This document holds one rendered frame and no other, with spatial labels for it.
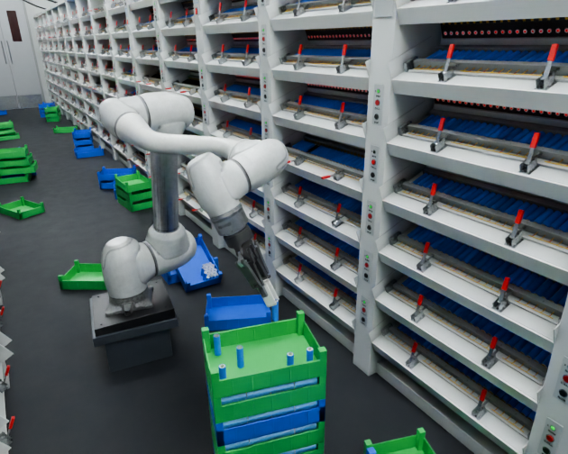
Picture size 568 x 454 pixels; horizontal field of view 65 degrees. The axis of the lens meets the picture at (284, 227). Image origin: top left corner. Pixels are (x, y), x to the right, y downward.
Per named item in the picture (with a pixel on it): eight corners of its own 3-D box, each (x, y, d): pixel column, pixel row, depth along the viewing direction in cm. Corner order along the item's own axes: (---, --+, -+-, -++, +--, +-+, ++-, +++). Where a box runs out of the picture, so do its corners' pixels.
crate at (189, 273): (220, 282, 245) (223, 273, 240) (186, 293, 236) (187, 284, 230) (199, 242, 261) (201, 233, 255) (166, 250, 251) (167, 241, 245)
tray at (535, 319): (554, 355, 109) (554, 317, 102) (380, 261, 157) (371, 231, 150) (600, 305, 116) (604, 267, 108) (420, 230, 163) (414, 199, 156)
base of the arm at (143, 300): (104, 322, 171) (100, 309, 169) (110, 295, 192) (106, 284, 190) (152, 313, 175) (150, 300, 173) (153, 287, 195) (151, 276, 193)
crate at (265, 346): (213, 400, 111) (210, 374, 108) (203, 350, 129) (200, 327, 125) (326, 376, 118) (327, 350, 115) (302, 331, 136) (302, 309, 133)
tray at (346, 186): (365, 203, 157) (359, 180, 152) (276, 166, 205) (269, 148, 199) (405, 174, 163) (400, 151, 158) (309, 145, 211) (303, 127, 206)
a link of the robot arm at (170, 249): (139, 265, 195) (183, 249, 208) (157, 285, 186) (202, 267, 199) (124, 88, 154) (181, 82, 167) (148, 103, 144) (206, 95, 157)
